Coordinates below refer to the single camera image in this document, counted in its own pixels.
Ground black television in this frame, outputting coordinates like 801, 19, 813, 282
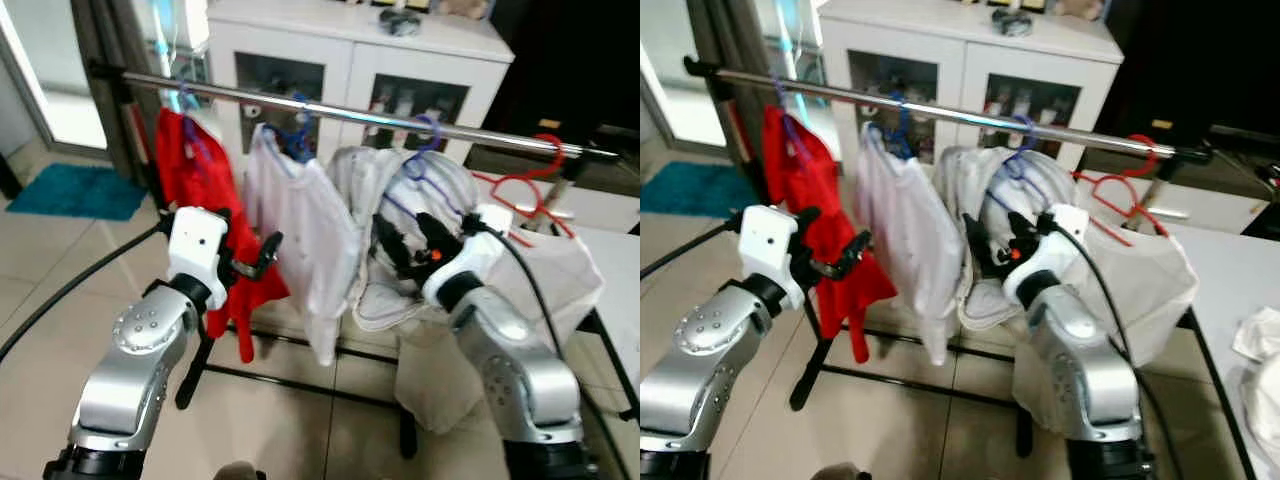
485, 0, 641, 131
1095, 0, 1280, 136

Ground black TV stand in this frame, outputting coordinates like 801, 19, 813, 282
465, 120, 641, 196
1085, 120, 1280, 241

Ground teal floor mat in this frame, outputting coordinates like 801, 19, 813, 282
5, 163, 149, 222
640, 162, 746, 219

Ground silver clothes rack rail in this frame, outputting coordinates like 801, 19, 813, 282
685, 57, 1213, 164
88, 62, 621, 161

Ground black clothes rack frame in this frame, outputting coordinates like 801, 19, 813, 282
88, 60, 641, 461
685, 57, 1261, 461

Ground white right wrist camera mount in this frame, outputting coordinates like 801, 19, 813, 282
422, 205, 516, 306
1003, 205, 1091, 306

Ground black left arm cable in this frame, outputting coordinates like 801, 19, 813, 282
640, 220, 743, 281
0, 222, 169, 363

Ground white cartoon print shirt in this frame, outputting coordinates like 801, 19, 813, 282
1232, 306, 1280, 456

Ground red garment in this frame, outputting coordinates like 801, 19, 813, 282
153, 107, 292, 364
760, 104, 898, 364

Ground white drawer unit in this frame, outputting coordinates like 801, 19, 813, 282
500, 180, 641, 236
1090, 160, 1251, 236

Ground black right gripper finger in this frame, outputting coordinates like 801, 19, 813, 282
372, 215, 413, 279
416, 212, 453, 253
962, 215, 1001, 279
1006, 212, 1041, 253

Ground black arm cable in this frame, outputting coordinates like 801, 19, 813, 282
640, 220, 743, 281
462, 222, 633, 480
1045, 222, 1186, 480
0, 222, 169, 363

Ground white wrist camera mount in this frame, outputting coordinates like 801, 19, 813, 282
738, 206, 807, 307
1003, 205, 1091, 306
166, 206, 235, 301
422, 205, 516, 306

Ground glass sliding door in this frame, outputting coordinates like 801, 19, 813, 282
0, 0, 211, 161
640, 0, 821, 151

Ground grey-white garment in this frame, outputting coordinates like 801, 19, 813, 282
935, 143, 1086, 331
328, 143, 483, 333

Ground white glass-door cabinet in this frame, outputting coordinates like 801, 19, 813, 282
205, 0, 516, 171
815, 0, 1126, 171

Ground dark bowl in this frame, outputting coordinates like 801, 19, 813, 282
379, 8, 424, 37
990, 8, 1034, 37

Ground blue wire hanger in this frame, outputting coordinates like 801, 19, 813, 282
400, 113, 471, 226
262, 93, 319, 163
175, 80, 216, 171
775, 75, 813, 166
868, 92, 926, 163
1000, 113, 1066, 226

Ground plain white shirt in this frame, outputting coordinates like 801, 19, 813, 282
243, 123, 363, 368
855, 122, 963, 368

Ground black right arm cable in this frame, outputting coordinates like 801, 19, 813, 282
1045, 222, 1186, 480
462, 222, 633, 480

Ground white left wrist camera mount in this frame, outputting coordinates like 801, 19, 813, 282
166, 206, 235, 301
738, 206, 807, 307

